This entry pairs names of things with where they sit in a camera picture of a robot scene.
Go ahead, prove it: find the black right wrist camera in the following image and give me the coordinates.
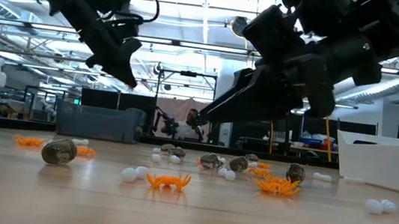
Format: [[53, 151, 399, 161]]
[[239, 0, 312, 67]]

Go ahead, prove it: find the small white background robot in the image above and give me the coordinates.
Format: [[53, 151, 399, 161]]
[[37, 97, 59, 118]]

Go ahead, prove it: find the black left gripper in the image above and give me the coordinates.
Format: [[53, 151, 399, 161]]
[[52, 0, 148, 90]]

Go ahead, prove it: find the black table frame rail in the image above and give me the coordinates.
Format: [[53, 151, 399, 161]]
[[0, 115, 342, 169]]

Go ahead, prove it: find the large grey stone left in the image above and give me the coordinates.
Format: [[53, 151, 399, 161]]
[[39, 136, 79, 169]]

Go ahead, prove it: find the dark grey plastic bin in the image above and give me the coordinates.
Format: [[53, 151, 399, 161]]
[[53, 99, 147, 145]]

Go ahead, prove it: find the person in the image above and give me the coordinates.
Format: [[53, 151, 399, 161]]
[[172, 106, 208, 142]]

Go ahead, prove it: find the pink backdrop cloth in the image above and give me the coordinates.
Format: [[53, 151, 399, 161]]
[[152, 94, 213, 143]]

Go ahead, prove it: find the yellow background post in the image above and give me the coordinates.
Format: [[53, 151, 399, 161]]
[[320, 117, 338, 163]]

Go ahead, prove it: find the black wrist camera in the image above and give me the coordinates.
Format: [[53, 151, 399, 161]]
[[108, 10, 144, 40], [239, 0, 312, 67]]

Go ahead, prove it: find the long ceiling light strip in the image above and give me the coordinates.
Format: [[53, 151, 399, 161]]
[[0, 18, 399, 75]]

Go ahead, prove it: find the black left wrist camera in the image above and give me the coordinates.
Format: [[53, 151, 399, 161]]
[[108, 10, 144, 40]]

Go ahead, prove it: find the black background rig frame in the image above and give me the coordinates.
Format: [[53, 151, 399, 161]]
[[149, 67, 219, 144]]

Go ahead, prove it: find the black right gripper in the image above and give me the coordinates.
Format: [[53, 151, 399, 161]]
[[198, 14, 387, 142]]

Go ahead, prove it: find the black ceiling cable reel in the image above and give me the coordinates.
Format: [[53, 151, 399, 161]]
[[230, 16, 251, 37]]

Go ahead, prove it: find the cluttered background workbench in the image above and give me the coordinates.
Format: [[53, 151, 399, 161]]
[[288, 130, 341, 163]]

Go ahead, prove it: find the white plastic bin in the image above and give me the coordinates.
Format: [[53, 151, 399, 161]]
[[331, 112, 399, 196]]

